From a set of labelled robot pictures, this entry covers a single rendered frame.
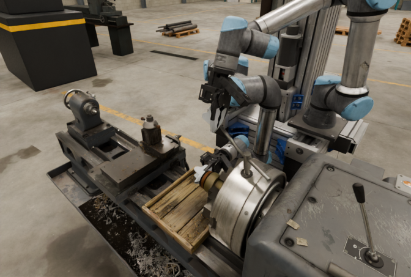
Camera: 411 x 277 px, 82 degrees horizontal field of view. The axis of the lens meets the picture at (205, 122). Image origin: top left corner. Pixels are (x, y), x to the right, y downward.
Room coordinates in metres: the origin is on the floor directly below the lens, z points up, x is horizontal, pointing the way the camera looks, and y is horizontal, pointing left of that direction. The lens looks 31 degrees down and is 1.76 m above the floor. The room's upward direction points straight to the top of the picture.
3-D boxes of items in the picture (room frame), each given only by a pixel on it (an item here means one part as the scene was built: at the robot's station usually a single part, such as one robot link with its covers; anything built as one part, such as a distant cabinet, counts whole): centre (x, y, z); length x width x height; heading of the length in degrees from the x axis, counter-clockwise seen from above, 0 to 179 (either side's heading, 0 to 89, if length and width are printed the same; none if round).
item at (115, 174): (0.99, 0.33, 0.95); 0.43 x 0.17 x 0.05; 140
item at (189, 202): (0.74, 0.05, 0.89); 0.36 x 0.30 x 0.04; 140
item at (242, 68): (1.33, -0.18, 1.33); 0.13 x 0.12 x 0.14; 103
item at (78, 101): (1.34, 0.77, 1.01); 0.30 x 0.20 x 0.29; 50
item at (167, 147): (1.02, 0.26, 0.99); 0.20 x 0.10 x 0.05; 50
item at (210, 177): (0.67, -0.03, 1.08); 0.09 x 0.09 x 0.09; 50
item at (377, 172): (0.56, -0.51, 1.24); 0.09 x 0.08 x 0.03; 50
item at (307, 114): (1.01, -0.56, 1.21); 0.15 x 0.15 x 0.10
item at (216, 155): (0.80, -0.04, 1.08); 0.12 x 0.09 x 0.08; 139
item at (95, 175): (1.01, 0.37, 0.90); 0.47 x 0.30 x 0.06; 140
